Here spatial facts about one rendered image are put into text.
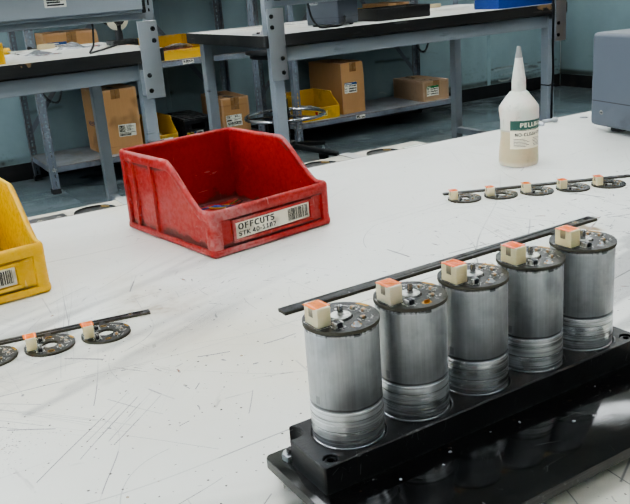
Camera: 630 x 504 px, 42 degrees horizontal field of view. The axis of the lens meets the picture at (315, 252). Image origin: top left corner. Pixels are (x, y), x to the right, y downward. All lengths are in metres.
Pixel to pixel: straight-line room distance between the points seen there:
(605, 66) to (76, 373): 0.61
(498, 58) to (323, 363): 6.00
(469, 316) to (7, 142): 4.46
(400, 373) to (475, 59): 5.83
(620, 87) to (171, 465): 0.63
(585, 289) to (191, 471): 0.16
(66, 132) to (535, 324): 4.50
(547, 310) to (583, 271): 0.02
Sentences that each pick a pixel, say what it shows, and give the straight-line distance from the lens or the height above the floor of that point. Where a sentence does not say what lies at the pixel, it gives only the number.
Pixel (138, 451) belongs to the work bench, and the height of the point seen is 0.75.
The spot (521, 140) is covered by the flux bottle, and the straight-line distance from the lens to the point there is 0.72.
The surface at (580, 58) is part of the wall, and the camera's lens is 6.53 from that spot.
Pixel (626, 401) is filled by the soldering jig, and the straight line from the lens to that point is 0.32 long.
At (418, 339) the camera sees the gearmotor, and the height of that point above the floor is 0.80.
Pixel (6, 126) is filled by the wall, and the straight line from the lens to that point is 4.69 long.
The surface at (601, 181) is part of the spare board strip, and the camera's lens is 0.66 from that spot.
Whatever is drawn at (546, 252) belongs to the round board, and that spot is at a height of 0.81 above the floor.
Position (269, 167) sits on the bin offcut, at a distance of 0.62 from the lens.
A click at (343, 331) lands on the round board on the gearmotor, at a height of 0.81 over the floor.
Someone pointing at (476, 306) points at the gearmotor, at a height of 0.81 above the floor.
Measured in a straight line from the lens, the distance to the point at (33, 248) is 0.50.
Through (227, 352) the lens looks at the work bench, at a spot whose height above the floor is 0.75.
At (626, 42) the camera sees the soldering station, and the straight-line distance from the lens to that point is 0.83.
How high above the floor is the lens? 0.92
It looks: 18 degrees down
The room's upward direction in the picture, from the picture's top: 5 degrees counter-clockwise
